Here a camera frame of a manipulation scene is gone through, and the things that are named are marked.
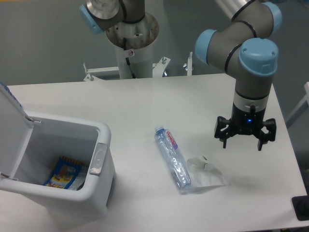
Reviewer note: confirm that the white frame post right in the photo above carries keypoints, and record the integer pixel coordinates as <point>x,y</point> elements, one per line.
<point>299,109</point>

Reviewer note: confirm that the clear crushed plastic bottle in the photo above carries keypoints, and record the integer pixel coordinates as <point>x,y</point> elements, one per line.
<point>173,158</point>

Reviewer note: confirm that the white metal frame bracket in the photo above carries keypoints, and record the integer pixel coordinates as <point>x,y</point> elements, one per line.
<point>130,66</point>

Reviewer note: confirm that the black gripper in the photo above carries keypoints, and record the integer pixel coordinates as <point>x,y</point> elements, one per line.
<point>243,123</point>

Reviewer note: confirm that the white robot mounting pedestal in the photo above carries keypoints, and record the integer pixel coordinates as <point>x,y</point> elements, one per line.
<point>140,36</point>

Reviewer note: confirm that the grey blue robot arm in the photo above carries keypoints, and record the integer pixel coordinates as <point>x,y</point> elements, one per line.
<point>243,51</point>

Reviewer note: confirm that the colourful snack packet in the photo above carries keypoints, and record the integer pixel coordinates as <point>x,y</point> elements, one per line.
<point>67,174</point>

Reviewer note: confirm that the blue labelled water bottle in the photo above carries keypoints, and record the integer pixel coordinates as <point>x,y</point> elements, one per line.
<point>11,94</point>

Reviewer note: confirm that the black device at table edge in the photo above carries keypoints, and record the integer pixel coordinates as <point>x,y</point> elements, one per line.
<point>301,207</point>

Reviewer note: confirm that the clear plastic wrapper bag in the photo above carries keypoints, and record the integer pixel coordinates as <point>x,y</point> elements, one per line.
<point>204,174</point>

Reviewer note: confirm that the white plastic trash can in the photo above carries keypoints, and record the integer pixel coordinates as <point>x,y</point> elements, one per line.
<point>32,143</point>

